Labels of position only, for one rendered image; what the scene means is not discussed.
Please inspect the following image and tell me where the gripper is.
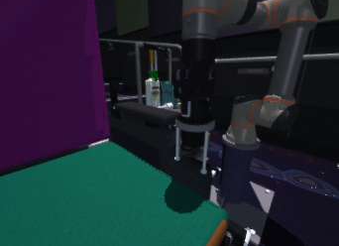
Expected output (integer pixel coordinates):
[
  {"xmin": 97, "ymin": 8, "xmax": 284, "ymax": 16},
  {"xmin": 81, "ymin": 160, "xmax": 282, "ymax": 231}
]
[{"xmin": 174, "ymin": 38, "xmax": 216, "ymax": 125}]

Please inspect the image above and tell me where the teal caddy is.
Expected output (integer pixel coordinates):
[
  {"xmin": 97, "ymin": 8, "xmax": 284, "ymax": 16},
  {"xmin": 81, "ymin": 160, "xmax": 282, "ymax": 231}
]
[{"xmin": 160, "ymin": 80, "xmax": 176, "ymax": 107}]

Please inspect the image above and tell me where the grey cup cradle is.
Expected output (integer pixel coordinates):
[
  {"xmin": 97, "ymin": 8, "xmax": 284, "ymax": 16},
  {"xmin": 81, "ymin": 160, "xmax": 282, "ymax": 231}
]
[{"xmin": 173, "ymin": 118, "xmax": 216, "ymax": 176}]

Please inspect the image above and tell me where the black armrest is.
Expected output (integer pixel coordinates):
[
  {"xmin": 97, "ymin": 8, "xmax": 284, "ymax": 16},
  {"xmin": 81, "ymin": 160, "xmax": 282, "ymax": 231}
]
[{"xmin": 113, "ymin": 101, "xmax": 182, "ymax": 128}]

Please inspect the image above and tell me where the dark recliner side body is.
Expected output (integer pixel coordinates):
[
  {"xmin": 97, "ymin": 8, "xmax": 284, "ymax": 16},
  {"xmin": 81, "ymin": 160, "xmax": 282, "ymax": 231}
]
[{"xmin": 108, "ymin": 106, "xmax": 213, "ymax": 200}]

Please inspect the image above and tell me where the purple recliner backrest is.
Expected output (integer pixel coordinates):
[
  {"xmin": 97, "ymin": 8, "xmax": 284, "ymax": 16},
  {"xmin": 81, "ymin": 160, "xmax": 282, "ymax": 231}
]
[{"xmin": 0, "ymin": 0, "xmax": 111, "ymax": 175}]

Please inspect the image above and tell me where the orange footrest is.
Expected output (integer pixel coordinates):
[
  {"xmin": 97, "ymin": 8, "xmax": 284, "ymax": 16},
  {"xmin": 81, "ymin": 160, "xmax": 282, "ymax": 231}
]
[{"xmin": 205, "ymin": 218, "xmax": 230, "ymax": 246}]

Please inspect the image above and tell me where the green recliner seat cushion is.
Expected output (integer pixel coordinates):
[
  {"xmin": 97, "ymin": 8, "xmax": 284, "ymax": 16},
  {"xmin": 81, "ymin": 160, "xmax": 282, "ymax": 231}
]
[{"xmin": 0, "ymin": 141, "xmax": 229, "ymax": 246}]

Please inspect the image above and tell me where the white spray bottle green top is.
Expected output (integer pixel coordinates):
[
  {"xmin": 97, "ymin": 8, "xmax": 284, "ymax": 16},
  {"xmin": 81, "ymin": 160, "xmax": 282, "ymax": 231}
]
[{"xmin": 145, "ymin": 69, "xmax": 162, "ymax": 108}]

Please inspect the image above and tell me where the grey metal railing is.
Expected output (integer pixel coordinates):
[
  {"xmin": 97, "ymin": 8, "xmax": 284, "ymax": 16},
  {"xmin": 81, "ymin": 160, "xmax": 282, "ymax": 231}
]
[
  {"xmin": 213, "ymin": 53, "xmax": 339, "ymax": 65},
  {"xmin": 98, "ymin": 38, "xmax": 183, "ymax": 105}
]

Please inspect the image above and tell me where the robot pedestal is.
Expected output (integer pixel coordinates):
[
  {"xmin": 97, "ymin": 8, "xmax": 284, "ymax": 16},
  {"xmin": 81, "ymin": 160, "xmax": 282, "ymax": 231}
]
[{"xmin": 209, "ymin": 141, "xmax": 276, "ymax": 214}]

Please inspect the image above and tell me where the white handle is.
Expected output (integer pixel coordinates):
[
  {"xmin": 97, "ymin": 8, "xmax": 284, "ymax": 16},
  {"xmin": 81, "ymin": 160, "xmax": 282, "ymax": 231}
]
[{"xmin": 242, "ymin": 226, "xmax": 258, "ymax": 246}]

